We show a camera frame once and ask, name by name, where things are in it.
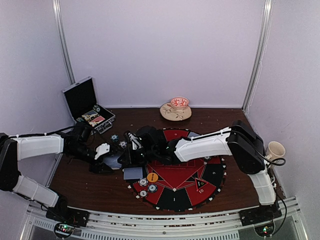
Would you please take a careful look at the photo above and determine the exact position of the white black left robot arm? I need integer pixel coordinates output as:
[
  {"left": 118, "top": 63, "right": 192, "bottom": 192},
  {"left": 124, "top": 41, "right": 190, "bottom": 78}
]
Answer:
[{"left": 0, "top": 123, "right": 121, "bottom": 222}]

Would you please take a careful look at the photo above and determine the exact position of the green poker chip stack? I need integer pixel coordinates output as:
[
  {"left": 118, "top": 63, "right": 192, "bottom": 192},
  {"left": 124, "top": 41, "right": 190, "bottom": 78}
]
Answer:
[{"left": 110, "top": 134, "right": 119, "bottom": 143}]

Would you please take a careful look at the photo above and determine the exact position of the red patterned white bowl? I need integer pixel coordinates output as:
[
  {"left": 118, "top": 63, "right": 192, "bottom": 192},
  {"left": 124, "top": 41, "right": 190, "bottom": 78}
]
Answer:
[{"left": 170, "top": 96, "right": 189, "bottom": 111}]

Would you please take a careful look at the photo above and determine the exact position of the blue white chip seat two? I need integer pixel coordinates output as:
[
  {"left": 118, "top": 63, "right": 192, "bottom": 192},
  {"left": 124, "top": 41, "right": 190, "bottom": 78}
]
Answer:
[{"left": 138, "top": 178, "right": 149, "bottom": 187}]

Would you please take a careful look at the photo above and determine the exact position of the aluminium front rail frame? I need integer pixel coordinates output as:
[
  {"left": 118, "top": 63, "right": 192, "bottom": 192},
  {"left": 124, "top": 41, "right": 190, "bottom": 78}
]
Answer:
[{"left": 18, "top": 197, "right": 310, "bottom": 240}]

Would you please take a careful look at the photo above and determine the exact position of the round red black poker mat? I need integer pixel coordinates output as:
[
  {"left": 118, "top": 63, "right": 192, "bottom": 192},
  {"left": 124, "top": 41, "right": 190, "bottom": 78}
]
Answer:
[{"left": 124, "top": 127, "right": 228, "bottom": 212}]

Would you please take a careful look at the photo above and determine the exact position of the blue white poker chip stack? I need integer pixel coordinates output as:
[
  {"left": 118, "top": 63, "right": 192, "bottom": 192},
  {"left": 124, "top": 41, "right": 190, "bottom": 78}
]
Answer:
[{"left": 118, "top": 140, "right": 127, "bottom": 149}]

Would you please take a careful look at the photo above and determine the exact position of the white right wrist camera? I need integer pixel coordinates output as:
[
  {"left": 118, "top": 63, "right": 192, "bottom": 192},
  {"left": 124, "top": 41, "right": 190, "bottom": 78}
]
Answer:
[{"left": 124, "top": 131, "right": 143, "bottom": 151}]

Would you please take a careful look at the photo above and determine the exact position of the aluminium poker chip case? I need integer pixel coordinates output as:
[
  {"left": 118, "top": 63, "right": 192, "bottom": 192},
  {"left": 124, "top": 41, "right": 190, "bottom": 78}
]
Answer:
[{"left": 62, "top": 76, "right": 116, "bottom": 134}]

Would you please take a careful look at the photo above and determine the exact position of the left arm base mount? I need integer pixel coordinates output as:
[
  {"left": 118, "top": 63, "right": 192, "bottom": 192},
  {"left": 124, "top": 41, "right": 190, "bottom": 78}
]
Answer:
[{"left": 41, "top": 195, "right": 90, "bottom": 227}]

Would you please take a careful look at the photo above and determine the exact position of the aluminium corner post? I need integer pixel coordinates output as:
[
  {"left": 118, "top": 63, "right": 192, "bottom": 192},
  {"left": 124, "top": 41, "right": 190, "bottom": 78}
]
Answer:
[
  {"left": 52, "top": 0, "right": 76, "bottom": 85},
  {"left": 242, "top": 0, "right": 274, "bottom": 114}
]

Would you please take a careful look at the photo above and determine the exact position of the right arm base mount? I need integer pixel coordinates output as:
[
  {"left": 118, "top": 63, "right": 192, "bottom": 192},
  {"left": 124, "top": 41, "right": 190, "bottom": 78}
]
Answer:
[{"left": 238, "top": 202, "right": 282, "bottom": 226}]

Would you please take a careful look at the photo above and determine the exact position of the face-down card seat three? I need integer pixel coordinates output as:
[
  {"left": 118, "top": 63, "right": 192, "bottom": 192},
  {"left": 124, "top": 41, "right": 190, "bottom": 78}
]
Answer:
[{"left": 123, "top": 166, "right": 143, "bottom": 181}]

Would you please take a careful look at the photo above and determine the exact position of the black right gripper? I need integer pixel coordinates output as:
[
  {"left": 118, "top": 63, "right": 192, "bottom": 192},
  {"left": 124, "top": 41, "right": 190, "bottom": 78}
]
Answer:
[{"left": 117, "top": 147, "right": 158, "bottom": 167}]

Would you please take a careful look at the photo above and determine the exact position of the cream floral ceramic plate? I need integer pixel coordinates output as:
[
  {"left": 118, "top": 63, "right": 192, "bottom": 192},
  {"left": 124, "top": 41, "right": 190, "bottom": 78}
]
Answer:
[{"left": 159, "top": 102, "right": 192, "bottom": 122}]

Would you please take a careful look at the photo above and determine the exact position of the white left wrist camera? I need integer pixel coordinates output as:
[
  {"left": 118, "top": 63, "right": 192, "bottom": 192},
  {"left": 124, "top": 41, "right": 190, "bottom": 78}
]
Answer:
[{"left": 94, "top": 143, "right": 110, "bottom": 160}]

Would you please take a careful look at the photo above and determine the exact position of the right aluminium corner post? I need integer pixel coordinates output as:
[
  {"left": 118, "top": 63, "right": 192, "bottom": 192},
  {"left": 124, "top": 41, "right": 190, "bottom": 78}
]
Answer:
[{"left": 242, "top": 0, "right": 274, "bottom": 114}]

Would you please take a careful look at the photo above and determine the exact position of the orange big blind button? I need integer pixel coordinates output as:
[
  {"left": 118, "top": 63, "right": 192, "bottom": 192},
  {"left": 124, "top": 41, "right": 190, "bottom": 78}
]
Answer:
[{"left": 146, "top": 172, "right": 159, "bottom": 183}]

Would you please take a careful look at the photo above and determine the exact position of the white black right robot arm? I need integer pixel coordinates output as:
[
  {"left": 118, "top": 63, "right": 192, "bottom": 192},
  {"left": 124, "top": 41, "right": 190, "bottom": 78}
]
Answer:
[{"left": 117, "top": 120, "right": 276, "bottom": 221}]

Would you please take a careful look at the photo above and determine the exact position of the black hundred chip seat two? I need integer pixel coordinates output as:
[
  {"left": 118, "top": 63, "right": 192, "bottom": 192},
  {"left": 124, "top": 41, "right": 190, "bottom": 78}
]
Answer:
[{"left": 139, "top": 190, "right": 148, "bottom": 198}]

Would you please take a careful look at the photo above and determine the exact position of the white printed ceramic mug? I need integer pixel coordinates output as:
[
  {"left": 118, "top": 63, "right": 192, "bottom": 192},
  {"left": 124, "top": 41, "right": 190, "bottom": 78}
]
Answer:
[{"left": 265, "top": 141, "right": 286, "bottom": 161}]

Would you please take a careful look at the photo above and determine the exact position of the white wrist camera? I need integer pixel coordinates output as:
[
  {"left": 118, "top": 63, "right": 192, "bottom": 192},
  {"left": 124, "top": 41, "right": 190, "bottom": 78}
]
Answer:
[
  {"left": 124, "top": 131, "right": 143, "bottom": 151},
  {"left": 94, "top": 143, "right": 110, "bottom": 160}
]

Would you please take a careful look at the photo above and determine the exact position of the blue playing card deck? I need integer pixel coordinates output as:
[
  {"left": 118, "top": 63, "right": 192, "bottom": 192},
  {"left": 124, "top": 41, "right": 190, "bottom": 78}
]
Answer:
[{"left": 103, "top": 156, "right": 122, "bottom": 170}]

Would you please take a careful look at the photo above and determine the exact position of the dealt blue playing card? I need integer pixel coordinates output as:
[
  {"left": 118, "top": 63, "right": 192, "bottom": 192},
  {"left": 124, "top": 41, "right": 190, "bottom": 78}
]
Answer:
[{"left": 187, "top": 132, "right": 200, "bottom": 138}]

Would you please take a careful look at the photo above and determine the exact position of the left aluminium corner post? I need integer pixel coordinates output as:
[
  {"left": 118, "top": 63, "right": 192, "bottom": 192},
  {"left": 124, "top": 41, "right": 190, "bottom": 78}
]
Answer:
[{"left": 52, "top": 0, "right": 76, "bottom": 85}]

